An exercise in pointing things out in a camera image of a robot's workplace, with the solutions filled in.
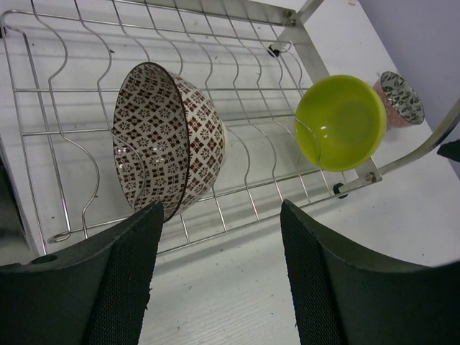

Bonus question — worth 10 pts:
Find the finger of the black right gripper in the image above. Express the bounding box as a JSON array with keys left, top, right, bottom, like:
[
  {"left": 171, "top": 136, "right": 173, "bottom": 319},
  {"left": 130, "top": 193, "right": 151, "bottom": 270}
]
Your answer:
[{"left": 437, "top": 140, "right": 460, "bottom": 162}]

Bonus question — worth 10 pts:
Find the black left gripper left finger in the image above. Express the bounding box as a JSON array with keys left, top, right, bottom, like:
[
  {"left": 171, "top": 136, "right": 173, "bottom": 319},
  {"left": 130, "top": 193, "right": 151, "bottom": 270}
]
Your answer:
[{"left": 1, "top": 202, "right": 164, "bottom": 344}]

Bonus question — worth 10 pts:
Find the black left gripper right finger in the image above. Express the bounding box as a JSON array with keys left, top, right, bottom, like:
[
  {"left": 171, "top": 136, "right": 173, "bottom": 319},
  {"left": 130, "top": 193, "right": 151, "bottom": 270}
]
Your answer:
[{"left": 280, "top": 201, "right": 459, "bottom": 344}]

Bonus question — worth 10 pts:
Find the pink floral bowl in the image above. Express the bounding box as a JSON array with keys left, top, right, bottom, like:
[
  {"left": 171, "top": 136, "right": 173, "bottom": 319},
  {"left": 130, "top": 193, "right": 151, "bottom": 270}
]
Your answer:
[{"left": 373, "top": 71, "right": 425, "bottom": 128}]

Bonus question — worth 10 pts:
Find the brown patterned bowl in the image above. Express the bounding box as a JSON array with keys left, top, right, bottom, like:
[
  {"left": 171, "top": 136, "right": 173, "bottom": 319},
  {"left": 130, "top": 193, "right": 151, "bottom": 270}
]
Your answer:
[{"left": 111, "top": 62, "right": 228, "bottom": 221}]

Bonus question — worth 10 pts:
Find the stainless steel dish rack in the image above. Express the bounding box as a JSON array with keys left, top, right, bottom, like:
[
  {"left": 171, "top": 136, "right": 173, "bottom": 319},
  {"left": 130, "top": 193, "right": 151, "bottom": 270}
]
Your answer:
[{"left": 1, "top": 1, "right": 459, "bottom": 265}]

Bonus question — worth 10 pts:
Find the green round bowl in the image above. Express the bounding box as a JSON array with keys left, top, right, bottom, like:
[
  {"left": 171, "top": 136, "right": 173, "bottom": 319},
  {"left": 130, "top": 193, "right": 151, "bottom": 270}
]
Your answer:
[{"left": 294, "top": 75, "right": 387, "bottom": 172}]

